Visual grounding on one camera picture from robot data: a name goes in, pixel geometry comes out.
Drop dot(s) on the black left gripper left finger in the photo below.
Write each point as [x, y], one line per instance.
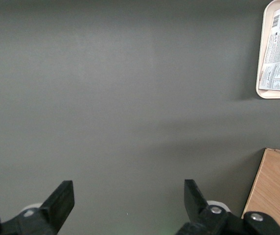
[56, 208]

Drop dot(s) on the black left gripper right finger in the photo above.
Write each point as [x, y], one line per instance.
[196, 208]

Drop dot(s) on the cream plastic tray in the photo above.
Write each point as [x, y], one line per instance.
[262, 94]

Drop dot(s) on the wooden drawer cabinet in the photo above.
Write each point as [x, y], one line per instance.
[277, 183]

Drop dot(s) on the red shortbread box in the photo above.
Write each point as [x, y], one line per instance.
[279, 49]

